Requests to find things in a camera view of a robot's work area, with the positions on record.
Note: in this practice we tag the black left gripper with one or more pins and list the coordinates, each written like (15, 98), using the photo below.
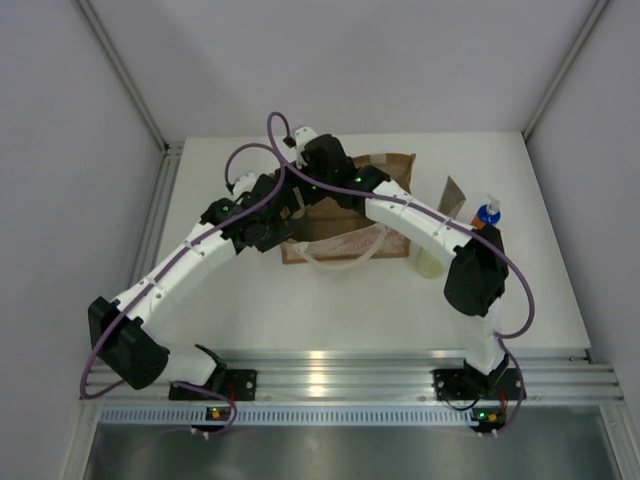
(280, 234)

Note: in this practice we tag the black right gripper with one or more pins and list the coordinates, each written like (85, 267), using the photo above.
(306, 197)

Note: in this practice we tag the brown jute canvas bag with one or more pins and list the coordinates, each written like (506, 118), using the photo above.
(325, 233)

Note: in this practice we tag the pale yellow pump bottle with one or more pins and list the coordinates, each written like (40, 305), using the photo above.
(428, 265)

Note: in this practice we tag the blue capped orange bottle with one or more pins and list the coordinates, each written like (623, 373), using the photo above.
(487, 214)

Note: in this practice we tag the green bottle beige cap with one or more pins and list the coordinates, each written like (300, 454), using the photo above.
(298, 205)

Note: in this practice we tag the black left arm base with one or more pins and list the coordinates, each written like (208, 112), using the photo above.
(234, 384)

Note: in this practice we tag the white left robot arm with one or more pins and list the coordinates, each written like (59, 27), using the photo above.
(126, 332)

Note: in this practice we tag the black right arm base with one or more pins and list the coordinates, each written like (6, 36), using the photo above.
(455, 385)

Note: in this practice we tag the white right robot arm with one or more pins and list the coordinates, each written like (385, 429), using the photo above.
(476, 265)

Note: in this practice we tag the grey slotted cable duct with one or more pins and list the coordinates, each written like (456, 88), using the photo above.
(291, 416)

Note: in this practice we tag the aluminium frame rail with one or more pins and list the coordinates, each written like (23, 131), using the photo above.
(555, 377)

